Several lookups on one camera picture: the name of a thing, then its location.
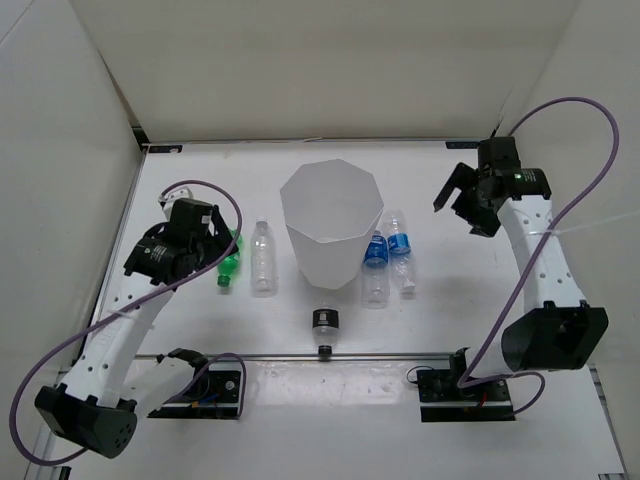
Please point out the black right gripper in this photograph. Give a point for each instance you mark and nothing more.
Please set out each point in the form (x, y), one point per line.
(462, 178)

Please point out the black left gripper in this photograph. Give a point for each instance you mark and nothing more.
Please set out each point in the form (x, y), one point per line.
(220, 242)

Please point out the green plastic soda bottle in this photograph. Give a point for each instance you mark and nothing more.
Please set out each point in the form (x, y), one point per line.
(230, 267)

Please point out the clear unlabeled plastic bottle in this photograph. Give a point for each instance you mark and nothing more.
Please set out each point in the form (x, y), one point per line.
(263, 260)

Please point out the clear bottle blue label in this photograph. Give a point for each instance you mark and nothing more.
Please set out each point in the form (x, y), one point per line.
(395, 231)

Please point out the blue Pocari Sweat bottle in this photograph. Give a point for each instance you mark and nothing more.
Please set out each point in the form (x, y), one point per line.
(374, 273)

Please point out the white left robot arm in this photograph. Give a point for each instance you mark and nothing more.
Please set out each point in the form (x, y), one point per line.
(95, 406)

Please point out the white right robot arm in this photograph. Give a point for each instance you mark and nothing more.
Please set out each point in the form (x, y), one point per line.
(547, 323)

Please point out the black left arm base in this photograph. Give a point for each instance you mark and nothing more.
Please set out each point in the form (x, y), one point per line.
(219, 394)

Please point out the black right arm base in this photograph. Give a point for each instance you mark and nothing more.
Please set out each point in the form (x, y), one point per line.
(442, 401)

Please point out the white octagonal plastic bin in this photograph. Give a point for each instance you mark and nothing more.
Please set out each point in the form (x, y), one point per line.
(331, 209)

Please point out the clear bottle black label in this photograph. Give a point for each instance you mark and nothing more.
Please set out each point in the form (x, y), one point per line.
(325, 328)

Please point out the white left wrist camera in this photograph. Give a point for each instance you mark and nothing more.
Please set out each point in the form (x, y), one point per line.
(167, 200)

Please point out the aluminium table edge rail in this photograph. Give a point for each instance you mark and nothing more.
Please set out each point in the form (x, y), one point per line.
(373, 356)

